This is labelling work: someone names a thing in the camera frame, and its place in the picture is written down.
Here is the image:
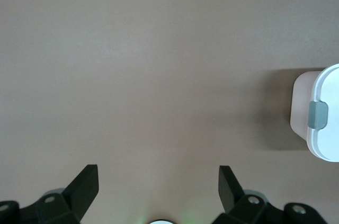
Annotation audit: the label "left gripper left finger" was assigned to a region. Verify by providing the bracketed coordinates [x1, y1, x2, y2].
[0, 165, 100, 224]

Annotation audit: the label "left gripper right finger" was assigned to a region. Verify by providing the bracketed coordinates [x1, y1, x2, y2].
[211, 165, 328, 224]

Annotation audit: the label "white box lid grey latches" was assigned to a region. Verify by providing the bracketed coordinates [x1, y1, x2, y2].
[307, 64, 339, 163]

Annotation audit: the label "brown table mat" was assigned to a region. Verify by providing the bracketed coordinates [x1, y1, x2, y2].
[0, 0, 339, 224]

